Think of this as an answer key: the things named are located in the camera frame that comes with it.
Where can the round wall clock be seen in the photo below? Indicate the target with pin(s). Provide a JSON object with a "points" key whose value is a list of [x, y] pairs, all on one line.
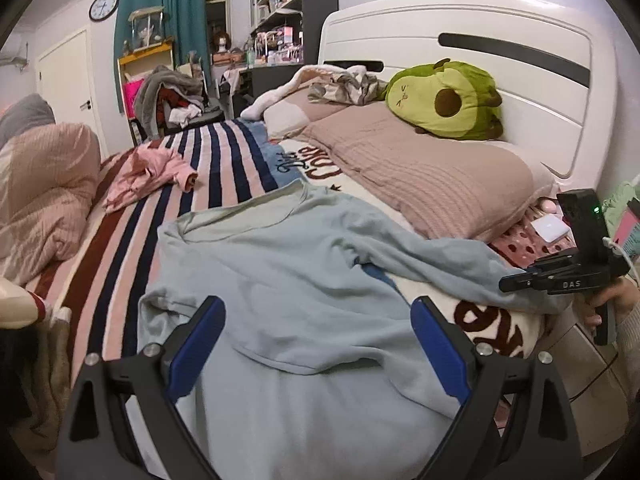
{"points": [[101, 10]]}

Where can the light blue shirt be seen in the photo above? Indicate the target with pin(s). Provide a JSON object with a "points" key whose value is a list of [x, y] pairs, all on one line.
{"points": [[317, 374]]}

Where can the dark bookshelf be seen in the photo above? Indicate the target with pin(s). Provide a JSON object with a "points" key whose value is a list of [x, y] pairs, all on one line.
{"points": [[284, 36]]}

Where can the teal curtain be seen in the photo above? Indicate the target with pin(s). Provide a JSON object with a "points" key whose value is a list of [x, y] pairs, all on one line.
{"points": [[184, 20]]}

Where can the striped plush blanket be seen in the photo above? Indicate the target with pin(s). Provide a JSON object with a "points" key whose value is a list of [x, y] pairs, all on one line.
{"points": [[117, 257]]}

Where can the pink striped duvet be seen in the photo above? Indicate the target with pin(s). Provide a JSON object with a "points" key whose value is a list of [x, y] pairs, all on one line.
{"points": [[49, 177]]}

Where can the yellow shelf unit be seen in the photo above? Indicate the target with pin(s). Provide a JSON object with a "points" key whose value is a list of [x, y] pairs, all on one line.
{"points": [[133, 68]]}

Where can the long pink pillow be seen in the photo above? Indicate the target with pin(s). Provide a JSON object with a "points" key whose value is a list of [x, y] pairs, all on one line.
{"points": [[443, 188]]}

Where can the white charger box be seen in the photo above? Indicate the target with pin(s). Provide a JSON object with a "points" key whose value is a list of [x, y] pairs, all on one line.
{"points": [[550, 228]]}

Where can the white bed headboard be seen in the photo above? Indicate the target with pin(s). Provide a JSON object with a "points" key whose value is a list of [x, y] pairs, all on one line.
{"points": [[554, 67]]}

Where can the polka dot sheet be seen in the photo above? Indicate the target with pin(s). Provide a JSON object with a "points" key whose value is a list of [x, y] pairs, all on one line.
{"points": [[521, 245]]}

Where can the glass display case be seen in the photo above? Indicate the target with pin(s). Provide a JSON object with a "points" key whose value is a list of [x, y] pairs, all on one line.
{"points": [[146, 27]]}

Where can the white fleece blanket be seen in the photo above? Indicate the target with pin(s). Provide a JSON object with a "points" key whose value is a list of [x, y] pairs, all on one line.
{"points": [[307, 73]]}

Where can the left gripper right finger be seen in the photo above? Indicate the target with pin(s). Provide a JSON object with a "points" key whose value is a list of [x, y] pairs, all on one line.
{"points": [[514, 420]]}

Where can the right hand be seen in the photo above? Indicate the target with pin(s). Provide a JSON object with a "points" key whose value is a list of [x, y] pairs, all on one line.
{"points": [[622, 295]]}

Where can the avocado plush toy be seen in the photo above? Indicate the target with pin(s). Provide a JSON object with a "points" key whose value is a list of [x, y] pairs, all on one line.
{"points": [[449, 99]]}

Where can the pink garment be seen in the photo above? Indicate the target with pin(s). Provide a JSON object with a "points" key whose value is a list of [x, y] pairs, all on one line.
{"points": [[146, 170]]}

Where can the white door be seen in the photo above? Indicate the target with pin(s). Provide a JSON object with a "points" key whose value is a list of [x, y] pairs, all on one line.
{"points": [[64, 80]]}

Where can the mannequin head with wig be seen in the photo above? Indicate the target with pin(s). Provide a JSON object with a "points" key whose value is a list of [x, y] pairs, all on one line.
{"points": [[220, 42]]}

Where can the patterned grey cloth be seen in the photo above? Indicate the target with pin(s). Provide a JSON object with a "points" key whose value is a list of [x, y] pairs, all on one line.
{"points": [[346, 88]]}

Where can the small pink pillow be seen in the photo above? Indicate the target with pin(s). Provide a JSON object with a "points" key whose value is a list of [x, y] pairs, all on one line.
{"points": [[293, 114]]}

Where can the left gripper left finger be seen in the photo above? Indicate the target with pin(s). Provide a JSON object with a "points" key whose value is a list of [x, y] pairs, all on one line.
{"points": [[96, 439]]}

